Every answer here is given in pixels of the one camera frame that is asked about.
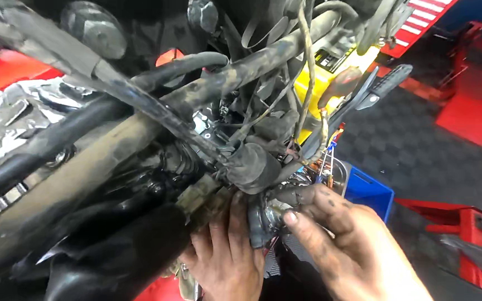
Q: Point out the round dusty black rubber cap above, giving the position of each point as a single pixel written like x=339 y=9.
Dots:
x=94 y=33

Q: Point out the crumpled silver foil sheet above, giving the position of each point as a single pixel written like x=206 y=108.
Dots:
x=23 y=111

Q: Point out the dusty thick motorcycle frame tube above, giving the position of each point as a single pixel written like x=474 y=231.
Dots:
x=115 y=146

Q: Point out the black rubber cylindrical boot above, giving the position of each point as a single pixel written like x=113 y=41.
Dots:
x=251 y=167

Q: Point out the person's right fingers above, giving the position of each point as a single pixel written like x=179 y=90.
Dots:
x=318 y=217

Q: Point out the red metal workshop stand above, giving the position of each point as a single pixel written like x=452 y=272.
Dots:
x=469 y=238

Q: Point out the large black motorcycle part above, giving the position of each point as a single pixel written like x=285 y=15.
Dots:
x=140 y=242

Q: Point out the person's right index finger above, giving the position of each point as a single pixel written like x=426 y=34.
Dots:
x=320 y=196

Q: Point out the pile of small tools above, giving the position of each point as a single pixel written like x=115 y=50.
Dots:
x=308 y=175

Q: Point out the blue plastic bin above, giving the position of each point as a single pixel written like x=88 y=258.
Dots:
x=366 y=190

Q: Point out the person's left ring finger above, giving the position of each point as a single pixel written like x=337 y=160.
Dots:
x=201 y=244

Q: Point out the person's left little finger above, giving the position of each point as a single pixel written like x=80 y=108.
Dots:
x=188 y=256

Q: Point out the person's legs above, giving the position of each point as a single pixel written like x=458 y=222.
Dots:
x=293 y=274

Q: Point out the person's left index finger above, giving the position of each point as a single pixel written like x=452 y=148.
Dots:
x=238 y=228

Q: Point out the person's left hand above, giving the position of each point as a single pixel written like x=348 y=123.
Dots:
x=232 y=274

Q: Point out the round metal bowl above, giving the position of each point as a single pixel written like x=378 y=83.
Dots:
x=342 y=172

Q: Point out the black taped wiring connector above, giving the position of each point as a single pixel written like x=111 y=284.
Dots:
x=266 y=220

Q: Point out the person's right hand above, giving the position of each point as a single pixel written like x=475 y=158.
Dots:
x=370 y=255

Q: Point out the glossy black frame tube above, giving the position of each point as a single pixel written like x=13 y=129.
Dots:
x=44 y=142

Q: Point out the translucent dusty plastic connector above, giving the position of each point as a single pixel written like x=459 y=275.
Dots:
x=197 y=193

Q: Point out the yellow battery box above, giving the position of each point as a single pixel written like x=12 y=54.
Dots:
x=308 y=87

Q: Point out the red metal equipment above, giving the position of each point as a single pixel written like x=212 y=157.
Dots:
x=471 y=108

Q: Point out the person's left middle finger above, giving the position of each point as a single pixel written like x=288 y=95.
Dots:
x=220 y=238

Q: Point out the person's right thumb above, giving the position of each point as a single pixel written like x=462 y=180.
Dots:
x=310 y=238

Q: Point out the red slotted metal cabinet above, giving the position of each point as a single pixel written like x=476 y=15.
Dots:
x=419 y=25

